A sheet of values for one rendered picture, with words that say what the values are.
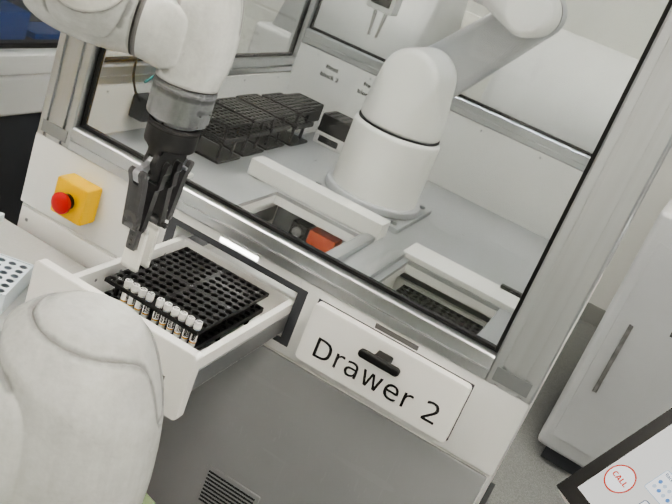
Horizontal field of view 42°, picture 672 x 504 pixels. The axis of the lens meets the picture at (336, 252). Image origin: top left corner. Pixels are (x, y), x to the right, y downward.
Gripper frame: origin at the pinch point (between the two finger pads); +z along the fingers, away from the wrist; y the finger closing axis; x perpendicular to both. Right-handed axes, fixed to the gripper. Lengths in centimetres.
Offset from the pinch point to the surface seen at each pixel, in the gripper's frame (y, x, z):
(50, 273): -10.7, 6.3, 5.1
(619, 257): 345, -62, 62
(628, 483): 2, -75, -4
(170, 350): -10.7, -15.4, 5.7
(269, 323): 16.1, -17.6, 9.7
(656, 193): 345, -63, 24
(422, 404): 21, -45, 12
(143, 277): 4.8, 0.8, 7.3
